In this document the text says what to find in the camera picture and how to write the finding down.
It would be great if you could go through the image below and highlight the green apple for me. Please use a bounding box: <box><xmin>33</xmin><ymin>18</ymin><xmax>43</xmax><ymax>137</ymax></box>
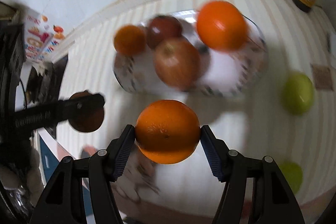
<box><xmin>281</xmin><ymin>71</ymin><xmax>314</xmax><ymax>115</ymax></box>
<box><xmin>278</xmin><ymin>161</ymin><xmax>303</xmax><ymax>194</ymax></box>

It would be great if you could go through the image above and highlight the small brown orange fruit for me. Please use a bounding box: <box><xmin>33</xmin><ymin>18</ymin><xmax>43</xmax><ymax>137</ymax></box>
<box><xmin>68</xmin><ymin>106</ymin><xmax>105</xmax><ymax>133</ymax></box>

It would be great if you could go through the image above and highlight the orange persimmon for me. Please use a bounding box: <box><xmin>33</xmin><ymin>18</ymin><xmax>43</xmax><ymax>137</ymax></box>
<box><xmin>113</xmin><ymin>25</ymin><xmax>146</xmax><ymax>56</ymax></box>

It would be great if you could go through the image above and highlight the large orange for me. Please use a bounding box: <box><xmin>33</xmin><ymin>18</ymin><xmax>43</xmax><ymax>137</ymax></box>
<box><xmin>135</xmin><ymin>100</ymin><xmax>201</xmax><ymax>164</ymax></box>
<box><xmin>196</xmin><ymin>1</ymin><xmax>249</xmax><ymax>52</ymax></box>

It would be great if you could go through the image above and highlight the red yellow apple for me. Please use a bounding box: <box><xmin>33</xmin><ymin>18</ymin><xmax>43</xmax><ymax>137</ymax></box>
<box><xmin>153</xmin><ymin>37</ymin><xmax>201</xmax><ymax>91</ymax></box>

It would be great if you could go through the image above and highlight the dark red apple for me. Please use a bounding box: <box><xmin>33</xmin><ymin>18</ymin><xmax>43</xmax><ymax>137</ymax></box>
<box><xmin>146</xmin><ymin>15</ymin><xmax>183</xmax><ymax>50</ymax></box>

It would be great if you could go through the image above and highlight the colourful fruit sticker sheet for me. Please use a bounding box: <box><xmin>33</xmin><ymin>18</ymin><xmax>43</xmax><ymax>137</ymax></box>
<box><xmin>22</xmin><ymin>8</ymin><xmax>66</xmax><ymax>63</ymax></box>

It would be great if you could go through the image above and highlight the striped cat print tablecloth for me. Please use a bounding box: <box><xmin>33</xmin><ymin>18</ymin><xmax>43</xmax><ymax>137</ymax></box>
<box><xmin>42</xmin><ymin>0</ymin><xmax>335</xmax><ymax>223</ymax></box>

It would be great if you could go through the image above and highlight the white floral deer plate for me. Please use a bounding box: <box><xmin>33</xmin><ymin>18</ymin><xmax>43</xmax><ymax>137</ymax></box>
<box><xmin>113</xmin><ymin>10</ymin><xmax>268</xmax><ymax>97</ymax></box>

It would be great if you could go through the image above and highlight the brown green life label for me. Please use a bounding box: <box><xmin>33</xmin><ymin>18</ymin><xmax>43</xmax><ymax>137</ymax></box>
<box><xmin>311</xmin><ymin>64</ymin><xmax>333</xmax><ymax>90</ymax></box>

